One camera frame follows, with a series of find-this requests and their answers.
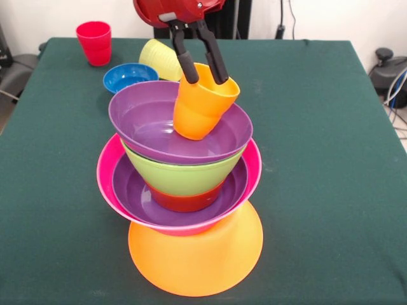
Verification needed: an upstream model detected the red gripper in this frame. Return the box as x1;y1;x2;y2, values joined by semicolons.
132;0;229;86

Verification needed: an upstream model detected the yellow plastic cup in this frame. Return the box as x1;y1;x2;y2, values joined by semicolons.
138;38;184;81

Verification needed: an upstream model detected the orange plastic cup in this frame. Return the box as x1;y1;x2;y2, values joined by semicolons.
172;62;241;141

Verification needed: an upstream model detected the small blue plastic bowl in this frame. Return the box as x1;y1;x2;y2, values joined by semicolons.
102;62;160;96

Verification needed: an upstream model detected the purple plastic bowl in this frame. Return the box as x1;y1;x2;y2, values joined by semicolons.
107;80;254;165
111;155;249;227

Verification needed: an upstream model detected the green plastic bowl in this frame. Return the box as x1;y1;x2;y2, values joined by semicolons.
120;139;247;196

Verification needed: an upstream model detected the small red-orange plastic bowl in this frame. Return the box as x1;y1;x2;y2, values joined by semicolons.
148;183;225;213

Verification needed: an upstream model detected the large pink plastic bowl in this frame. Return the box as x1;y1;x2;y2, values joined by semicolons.
96;133;263;236

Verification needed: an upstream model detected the large orange plastic bowl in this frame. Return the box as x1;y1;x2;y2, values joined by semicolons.
128;200;264;298

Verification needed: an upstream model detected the red plastic cup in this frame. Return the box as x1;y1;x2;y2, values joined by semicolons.
76;20;113;67

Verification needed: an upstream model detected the dark green table cloth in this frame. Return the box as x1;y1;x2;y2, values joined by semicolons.
0;37;407;305

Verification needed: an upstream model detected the black hanging wall cable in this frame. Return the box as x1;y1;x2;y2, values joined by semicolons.
275;0;297;39

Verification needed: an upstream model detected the tangle of cables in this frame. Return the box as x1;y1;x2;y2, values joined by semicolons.
383;68;407;140

